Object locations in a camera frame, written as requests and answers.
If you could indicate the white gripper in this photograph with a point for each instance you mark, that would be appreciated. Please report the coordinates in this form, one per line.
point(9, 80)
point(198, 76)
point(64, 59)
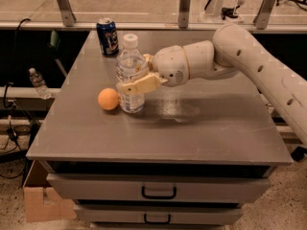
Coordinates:
point(168, 65)

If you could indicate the clear plastic water bottle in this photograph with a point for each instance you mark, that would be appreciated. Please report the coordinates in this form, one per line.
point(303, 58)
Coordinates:
point(130, 66)

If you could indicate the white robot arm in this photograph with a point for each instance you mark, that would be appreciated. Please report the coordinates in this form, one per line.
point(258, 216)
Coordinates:
point(231, 49)

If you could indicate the small clear bottle on ledge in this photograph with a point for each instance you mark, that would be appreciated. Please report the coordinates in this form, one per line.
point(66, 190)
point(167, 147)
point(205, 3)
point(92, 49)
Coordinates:
point(39, 84)

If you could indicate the orange fruit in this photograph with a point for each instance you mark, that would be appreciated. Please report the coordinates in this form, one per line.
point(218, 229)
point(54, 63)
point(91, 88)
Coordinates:
point(108, 99)

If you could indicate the blue soda can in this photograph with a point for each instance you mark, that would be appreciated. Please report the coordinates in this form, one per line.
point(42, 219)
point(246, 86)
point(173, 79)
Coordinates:
point(107, 33)

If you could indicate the grey drawer cabinet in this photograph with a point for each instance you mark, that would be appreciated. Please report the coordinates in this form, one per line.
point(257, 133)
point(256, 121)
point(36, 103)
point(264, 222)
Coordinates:
point(204, 128)

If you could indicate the upper grey drawer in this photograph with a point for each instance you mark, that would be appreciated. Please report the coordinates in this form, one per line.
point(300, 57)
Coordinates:
point(128, 187)

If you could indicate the grey drawer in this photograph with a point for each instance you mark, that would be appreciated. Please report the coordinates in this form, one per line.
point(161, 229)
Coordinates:
point(157, 214)
point(128, 187)

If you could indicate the lower grey drawer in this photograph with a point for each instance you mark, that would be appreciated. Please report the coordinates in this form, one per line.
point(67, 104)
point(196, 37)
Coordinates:
point(157, 214)

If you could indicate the brown cardboard box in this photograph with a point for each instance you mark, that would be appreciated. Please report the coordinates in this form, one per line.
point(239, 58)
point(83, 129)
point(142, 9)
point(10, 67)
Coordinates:
point(41, 201)

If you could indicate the middle metal bracket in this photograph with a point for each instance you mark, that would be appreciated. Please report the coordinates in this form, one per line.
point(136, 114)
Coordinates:
point(183, 14)

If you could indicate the metal bracket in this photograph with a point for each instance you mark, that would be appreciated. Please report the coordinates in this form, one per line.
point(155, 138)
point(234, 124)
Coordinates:
point(183, 14)
point(262, 18)
point(67, 15)

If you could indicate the left metal bracket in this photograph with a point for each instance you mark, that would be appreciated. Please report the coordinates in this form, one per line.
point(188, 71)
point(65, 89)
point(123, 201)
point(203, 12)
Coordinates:
point(67, 15)

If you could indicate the green handled tool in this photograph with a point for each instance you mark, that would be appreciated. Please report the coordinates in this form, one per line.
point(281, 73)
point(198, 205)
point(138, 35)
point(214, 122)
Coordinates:
point(53, 45)

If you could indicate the right metal bracket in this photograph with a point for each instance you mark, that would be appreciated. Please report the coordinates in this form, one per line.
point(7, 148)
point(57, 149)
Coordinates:
point(262, 18)

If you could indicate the black upper drawer handle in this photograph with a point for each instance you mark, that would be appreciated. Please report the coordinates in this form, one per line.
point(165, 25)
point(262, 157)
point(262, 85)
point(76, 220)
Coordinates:
point(158, 194)

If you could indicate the black drawer handle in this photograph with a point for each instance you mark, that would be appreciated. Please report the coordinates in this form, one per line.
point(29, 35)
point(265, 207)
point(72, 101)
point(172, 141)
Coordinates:
point(157, 219)
point(158, 194)

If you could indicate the black lower drawer handle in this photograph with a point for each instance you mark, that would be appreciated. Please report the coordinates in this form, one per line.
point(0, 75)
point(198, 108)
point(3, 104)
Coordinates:
point(157, 219)

